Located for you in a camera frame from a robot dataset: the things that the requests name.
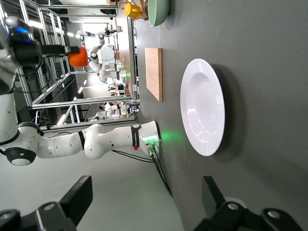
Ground white round plate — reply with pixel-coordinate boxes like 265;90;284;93
180;58;226;157

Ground orange fruit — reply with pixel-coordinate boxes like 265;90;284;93
68;46;89;68

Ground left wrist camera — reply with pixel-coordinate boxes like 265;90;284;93
4;16;34;39

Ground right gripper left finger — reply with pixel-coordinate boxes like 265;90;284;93
36;175;93;231

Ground yellow cup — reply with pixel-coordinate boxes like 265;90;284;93
124;2;142;20

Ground aluminium frame cage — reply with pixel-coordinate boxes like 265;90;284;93
0;0;141;132

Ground light green bowl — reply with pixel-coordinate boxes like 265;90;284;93
147;0;170;27

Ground person in white coat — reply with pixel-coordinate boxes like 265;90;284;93
99;102;121;113

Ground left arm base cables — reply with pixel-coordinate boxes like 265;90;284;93
112;141;173;198

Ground wooden peg drying rack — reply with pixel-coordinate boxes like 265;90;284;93
115;0;149;21

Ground wooden cutting board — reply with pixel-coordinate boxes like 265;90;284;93
144;47;163;102

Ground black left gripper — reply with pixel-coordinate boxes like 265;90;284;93
11;36;80;66

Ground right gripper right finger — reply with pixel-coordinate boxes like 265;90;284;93
202;176;248;221

